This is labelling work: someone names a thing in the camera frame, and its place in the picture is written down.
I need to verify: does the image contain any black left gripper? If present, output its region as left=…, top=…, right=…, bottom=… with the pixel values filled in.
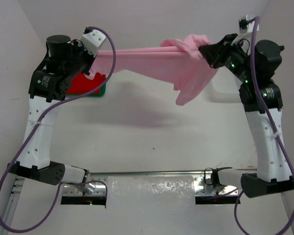
left=62, top=39, right=96, bottom=79

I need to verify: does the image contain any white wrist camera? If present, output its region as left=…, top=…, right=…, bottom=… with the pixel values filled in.
left=80, top=29, right=106, bottom=57
left=239, top=15, right=260, bottom=36

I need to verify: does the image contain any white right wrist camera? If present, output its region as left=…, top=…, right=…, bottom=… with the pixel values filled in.
left=239, top=15, right=260, bottom=36

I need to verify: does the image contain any green t shirt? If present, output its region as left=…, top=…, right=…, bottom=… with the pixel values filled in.
left=89, top=85, right=106, bottom=97

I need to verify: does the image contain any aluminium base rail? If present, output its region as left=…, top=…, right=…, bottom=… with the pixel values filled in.
left=61, top=168, right=239, bottom=199

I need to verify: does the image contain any pink t shirt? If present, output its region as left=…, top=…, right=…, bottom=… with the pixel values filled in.
left=88, top=33, right=221, bottom=106

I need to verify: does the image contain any red t shirt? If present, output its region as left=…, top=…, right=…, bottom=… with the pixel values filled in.
left=67, top=72, right=106, bottom=95

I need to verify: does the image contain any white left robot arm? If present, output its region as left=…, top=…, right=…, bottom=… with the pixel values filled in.
left=7, top=31, right=106, bottom=185

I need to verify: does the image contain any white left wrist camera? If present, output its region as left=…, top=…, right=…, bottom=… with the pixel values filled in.
left=80, top=29, right=106, bottom=57

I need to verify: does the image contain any white plastic bin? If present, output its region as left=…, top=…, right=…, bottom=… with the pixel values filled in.
left=210, top=68, right=242, bottom=103

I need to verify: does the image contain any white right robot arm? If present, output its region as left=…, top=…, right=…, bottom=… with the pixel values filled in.
left=198, top=34, right=294, bottom=198

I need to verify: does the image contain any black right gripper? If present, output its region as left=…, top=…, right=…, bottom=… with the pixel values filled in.
left=200, top=32, right=255, bottom=82

